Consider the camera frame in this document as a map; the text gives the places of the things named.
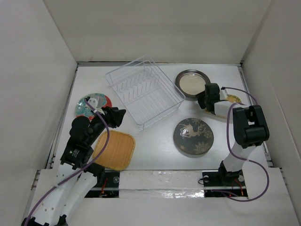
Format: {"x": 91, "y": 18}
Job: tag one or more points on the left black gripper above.
{"x": 113, "y": 115}

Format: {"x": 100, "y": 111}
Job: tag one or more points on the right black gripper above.
{"x": 200, "y": 97}

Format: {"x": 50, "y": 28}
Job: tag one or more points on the dark rimmed cream plate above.
{"x": 191, "y": 82}

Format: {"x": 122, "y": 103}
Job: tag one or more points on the yellow fan-shaped bamboo plate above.
{"x": 232, "y": 99}

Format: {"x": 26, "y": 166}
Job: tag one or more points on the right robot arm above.
{"x": 246, "y": 128}

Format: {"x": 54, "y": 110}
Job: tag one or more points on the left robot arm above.
{"x": 77, "y": 174}

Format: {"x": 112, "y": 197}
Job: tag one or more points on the colourful red teal plate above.
{"x": 82, "y": 109}

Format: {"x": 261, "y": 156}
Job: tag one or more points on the black plate with deer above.
{"x": 193, "y": 136}

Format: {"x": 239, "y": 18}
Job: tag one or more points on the square woven bamboo tray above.
{"x": 118, "y": 152}

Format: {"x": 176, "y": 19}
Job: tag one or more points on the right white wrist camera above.
{"x": 223, "y": 94}

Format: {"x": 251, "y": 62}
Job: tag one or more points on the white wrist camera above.
{"x": 96, "y": 102}
{"x": 223, "y": 94}

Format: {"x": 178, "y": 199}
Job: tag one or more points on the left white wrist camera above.
{"x": 96, "y": 102}

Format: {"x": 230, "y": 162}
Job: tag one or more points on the white wire dish rack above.
{"x": 146, "y": 92}

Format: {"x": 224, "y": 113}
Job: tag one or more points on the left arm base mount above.
{"x": 107, "y": 186}

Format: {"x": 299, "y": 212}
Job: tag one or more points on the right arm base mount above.
{"x": 223, "y": 183}

